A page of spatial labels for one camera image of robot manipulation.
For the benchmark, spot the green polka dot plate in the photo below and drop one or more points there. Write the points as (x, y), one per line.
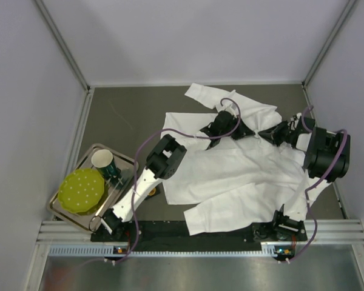
(81, 190)

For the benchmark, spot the white button-up shirt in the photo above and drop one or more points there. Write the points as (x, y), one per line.
(219, 184)

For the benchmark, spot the small black box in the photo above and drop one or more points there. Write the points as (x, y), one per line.
(157, 192)

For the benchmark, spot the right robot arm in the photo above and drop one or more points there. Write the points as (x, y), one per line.
(326, 159)

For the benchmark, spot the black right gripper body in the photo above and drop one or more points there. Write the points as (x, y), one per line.
(279, 133)

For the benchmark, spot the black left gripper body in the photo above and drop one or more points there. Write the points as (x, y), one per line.
(241, 133)

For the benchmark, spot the yellow sunflower brooch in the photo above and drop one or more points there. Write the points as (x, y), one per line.
(153, 191)

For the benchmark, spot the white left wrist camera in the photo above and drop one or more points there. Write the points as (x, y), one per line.
(232, 109)

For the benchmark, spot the silver metal tray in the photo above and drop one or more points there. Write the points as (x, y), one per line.
(114, 189)

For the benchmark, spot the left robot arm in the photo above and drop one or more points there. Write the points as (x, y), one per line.
(163, 162)

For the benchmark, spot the green paper cup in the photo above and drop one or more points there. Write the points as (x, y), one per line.
(103, 161)

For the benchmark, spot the metal knife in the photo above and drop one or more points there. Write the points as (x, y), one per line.
(99, 212)

